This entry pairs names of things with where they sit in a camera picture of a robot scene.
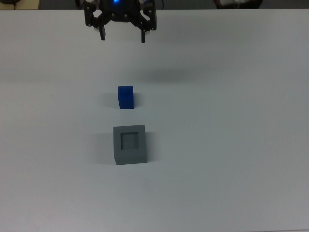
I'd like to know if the blue block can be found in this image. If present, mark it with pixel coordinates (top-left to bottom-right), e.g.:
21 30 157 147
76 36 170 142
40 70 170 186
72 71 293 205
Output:
118 86 135 110

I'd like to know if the dark round object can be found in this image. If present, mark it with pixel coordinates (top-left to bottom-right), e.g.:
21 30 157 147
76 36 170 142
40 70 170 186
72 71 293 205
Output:
0 0 23 10

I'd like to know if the grey hollow cuboid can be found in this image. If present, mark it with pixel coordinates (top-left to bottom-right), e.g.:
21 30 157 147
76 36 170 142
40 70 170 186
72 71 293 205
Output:
112 124 149 166

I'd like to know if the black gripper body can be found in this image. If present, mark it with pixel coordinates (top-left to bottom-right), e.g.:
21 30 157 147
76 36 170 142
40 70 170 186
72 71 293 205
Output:
97 0 143 22

